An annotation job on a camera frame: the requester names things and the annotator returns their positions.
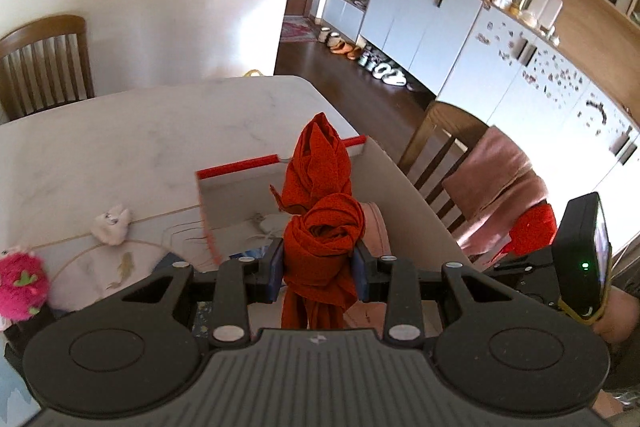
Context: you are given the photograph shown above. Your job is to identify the person's right forearm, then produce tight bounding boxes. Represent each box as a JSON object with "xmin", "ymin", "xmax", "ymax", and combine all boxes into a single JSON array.
[{"xmin": 597, "ymin": 284, "xmax": 640, "ymax": 343}]

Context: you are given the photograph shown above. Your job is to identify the sticker-covered white cabinet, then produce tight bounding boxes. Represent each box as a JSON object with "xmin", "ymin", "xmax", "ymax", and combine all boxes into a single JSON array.
[{"xmin": 435, "ymin": 2, "xmax": 640, "ymax": 253}]

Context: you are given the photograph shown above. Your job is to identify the printed table mat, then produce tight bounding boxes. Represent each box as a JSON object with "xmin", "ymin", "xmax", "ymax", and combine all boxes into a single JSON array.
[{"xmin": 30, "ymin": 204, "xmax": 221, "ymax": 313}]

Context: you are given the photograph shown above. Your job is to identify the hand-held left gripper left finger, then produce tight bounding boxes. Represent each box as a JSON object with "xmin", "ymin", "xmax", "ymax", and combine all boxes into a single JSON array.
[{"xmin": 117, "ymin": 238, "xmax": 286, "ymax": 349}]

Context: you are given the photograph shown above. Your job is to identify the red scarf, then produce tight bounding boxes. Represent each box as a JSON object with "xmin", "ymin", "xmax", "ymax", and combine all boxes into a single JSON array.
[{"xmin": 270, "ymin": 112, "xmax": 366, "ymax": 330}]

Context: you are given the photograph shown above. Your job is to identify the pink plush dragon fruit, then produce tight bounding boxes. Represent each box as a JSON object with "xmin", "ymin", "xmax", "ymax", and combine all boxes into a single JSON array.
[{"xmin": 0, "ymin": 245, "xmax": 50, "ymax": 323}]

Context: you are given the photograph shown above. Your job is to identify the white cardboard box red edge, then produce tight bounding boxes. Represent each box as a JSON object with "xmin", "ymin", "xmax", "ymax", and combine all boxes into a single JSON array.
[{"xmin": 194, "ymin": 136, "xmax": 476, "ymax": 273}]

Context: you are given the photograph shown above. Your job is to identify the blue packet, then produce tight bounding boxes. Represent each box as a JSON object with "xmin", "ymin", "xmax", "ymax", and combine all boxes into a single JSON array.
[{"xmin": 227, "ymin": 246, "xmax": 273, "ymax": 260}]

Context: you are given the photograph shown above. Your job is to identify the low white cabinet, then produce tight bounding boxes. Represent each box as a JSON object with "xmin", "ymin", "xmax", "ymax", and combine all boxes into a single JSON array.
[{"xmin": 322, "ymin": 0, "xmax": 368, "ymax": 48}]

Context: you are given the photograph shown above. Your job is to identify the wooden slat-back chair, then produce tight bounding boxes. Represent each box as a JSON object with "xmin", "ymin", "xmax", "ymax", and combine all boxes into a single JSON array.
[{"xmin": 0, "ymin": 14, "xmax": 96, "ymax": 122}]

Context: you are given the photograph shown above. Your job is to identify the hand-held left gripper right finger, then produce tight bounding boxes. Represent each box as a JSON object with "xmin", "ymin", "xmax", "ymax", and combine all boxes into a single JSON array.
[{"xmin": 351, "ymin": 240, "xmax": 545, "ymax": 351}]

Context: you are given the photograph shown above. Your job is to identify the red cloth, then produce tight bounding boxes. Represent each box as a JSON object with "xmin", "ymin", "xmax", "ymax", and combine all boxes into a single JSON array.
[{"xmin": 500, "ymin": 202, "xmax": 558, "ymax": 258}]

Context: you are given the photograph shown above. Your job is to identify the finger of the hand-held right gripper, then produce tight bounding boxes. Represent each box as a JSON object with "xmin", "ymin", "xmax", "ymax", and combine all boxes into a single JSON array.
[{"xmin": 481, "ymin": 251, "xmax": 557, "ymax": 303}]

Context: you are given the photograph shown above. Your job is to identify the pink fringed scarf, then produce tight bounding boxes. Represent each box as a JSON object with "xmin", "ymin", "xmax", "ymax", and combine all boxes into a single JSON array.
[{"xmin": 442, "ymin": 125, "xmax": 549, "ymax": 258}]

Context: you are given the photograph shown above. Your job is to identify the row of shoes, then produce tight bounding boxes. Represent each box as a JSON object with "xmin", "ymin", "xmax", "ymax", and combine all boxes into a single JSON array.
[{"xmin": 320, "ymin": 27, "xmax": 416, "ymax": 92}]

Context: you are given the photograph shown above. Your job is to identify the wooden chair with black seat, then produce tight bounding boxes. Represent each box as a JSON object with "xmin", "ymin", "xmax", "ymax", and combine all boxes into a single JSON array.
[{"xmin": 397, "ymin": 101, "xmax": 493, "ymax": 235}]

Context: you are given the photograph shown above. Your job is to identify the patterned red rug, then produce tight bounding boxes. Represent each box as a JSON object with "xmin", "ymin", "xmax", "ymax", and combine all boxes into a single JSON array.
[{"xmin": 280, "ymin": 18, "xmax": 323, "ymax": 44}]

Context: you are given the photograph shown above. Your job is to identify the white cabinet black handles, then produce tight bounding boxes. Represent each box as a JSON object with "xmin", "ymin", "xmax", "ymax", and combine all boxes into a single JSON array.
[{"xmin": 359, "ymin": 0, "xmax": 485, "ymax": 96}]

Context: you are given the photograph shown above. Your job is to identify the white plush bunny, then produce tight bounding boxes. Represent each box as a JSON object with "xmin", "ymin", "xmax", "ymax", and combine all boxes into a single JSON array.
[{"xmin": 91, "ymin": 204, "xmax": 132, "ymax": 247}]

